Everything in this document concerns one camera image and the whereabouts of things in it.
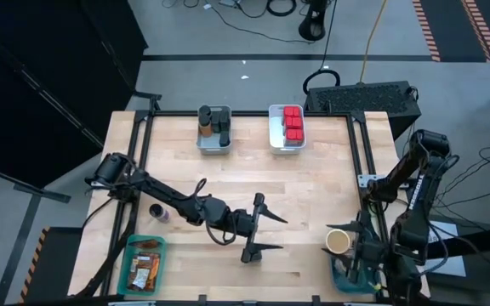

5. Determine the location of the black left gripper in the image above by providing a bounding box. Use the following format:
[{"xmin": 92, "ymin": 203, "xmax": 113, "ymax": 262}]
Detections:
[{"xmin": 227, "ymin": 193, "xmax": 289, "ymax": 252}]

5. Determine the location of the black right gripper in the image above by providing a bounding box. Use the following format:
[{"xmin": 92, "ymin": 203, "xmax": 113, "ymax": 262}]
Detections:
[{"xmin": 321, "ymin": 210, "xmax": 385, "ymax": 285}]

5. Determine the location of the purple-labelled spice jar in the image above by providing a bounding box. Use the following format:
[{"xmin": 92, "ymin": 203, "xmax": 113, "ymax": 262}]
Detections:
[{"xmin": 148, "ymin": 203, "xmax": 171, "ymax": 224}]

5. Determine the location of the orange spice pouch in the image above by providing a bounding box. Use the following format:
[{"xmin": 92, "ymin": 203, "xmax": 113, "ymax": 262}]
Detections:
[{"xmin": 147, "ymin": 253, "xmax": 162, "ymax": 293}]

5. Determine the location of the orange-labelled turmeric jar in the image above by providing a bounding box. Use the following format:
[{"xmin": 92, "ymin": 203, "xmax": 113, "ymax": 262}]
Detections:
[{"xmin": 198, "ymin": 115, "xmax": 214, "ymax": 138}]

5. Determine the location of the brown spice pouch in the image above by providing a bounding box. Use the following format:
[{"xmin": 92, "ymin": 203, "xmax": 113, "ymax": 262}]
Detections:
[
  {"xmin": 128, "ymin": 239, "xmax": 162, "ymax": 251},
  {"xmin": 126, "ymin": 252, "xmax": 152, "ymax": 292}
]

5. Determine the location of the dark blue plastic bin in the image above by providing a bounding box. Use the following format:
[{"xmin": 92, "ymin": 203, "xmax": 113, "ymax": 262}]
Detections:
[{"xmin": 329, "ymin": 250, "xmax": 382, "ymax": 295}]

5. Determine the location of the white plastic bin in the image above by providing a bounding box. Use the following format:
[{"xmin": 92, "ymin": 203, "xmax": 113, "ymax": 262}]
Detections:
[{"xmin": 268, "ymin": 104, "xmax": 307, "ymax": 156}]

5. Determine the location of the grey-blue plastic bin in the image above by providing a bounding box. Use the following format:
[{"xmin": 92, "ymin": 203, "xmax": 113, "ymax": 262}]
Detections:
[{"xmin": 197, "ymin": 105, "xmax": 233, "ymax": 156}]

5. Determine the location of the white printed sign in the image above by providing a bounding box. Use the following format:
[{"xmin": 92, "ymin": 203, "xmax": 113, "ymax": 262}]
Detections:
[{"xmin": 423, "ymin": 219, "xmax": 467, "ymax": 278}]

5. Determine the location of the teal green plastic bin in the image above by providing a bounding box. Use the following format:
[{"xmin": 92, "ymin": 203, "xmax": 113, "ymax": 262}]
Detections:
[{"xmin": 117, "ymin": 234, "xmax": 168, "ymax": 297}]

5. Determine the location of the black metal beam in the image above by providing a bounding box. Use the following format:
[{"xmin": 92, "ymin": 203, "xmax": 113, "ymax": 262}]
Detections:
[{"xmin": 423, "ymin": 232, "xmax": 490, "ymax": 261}]

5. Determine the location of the black computer case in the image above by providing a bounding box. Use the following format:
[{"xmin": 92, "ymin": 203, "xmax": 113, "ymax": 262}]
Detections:
[{"xmin": 303, "ymin": 80, "xmax": 423, "ymax": 140}]

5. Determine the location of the black stand base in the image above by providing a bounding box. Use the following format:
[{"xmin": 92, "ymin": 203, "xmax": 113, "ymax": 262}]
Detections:
[{"xmin": 298, "ymin": 0, "xmax": 328, "ymax": 43}]

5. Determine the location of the black mat with hazard stripes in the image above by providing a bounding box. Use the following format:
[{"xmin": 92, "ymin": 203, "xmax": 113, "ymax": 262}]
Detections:
[{"xmin": 18, "ymin": 226, "xmax": 84, "ymax": 303}]

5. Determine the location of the black support pole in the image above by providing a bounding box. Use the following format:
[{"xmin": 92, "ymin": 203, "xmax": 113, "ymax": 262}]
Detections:
[{"xmin": 14, "ymin": 67, "xmax": 105, "ymax": 150}]

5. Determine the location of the black mat with orange stripes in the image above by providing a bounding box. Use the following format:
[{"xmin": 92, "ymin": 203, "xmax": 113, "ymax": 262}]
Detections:
[{"xmin": 412, "ymin": 0, "xmax": 490, "ymax": 65}]

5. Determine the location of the black partition screen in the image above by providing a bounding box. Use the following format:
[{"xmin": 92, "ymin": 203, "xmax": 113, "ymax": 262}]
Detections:
[{"xmin": 0, "ymin": 0, "xmax": 149, "ymax": 188}]

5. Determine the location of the black metal table frame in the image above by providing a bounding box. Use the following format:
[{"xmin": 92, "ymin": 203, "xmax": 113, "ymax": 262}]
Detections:
[{"xmin": 74, "ymin": 93, "xmax": 431, "ymax": 306}]

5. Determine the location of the black looped cable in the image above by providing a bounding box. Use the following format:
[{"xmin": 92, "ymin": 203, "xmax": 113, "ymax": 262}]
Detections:
[{"xmin": 302, "ymin": 0, "xmax": 342, "ymax": 97}]

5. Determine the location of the yellow cable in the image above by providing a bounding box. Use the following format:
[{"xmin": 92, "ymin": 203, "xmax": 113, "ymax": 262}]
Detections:
[{"xmin": 357, "ymin": 0, "xmax": 389, "ymax": 84}]

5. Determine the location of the coiled black cable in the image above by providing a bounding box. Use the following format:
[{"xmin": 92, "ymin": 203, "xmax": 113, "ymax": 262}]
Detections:
[{"xmin": 265, "ymin": 0, "xmax": 298, "ymax": 18}]

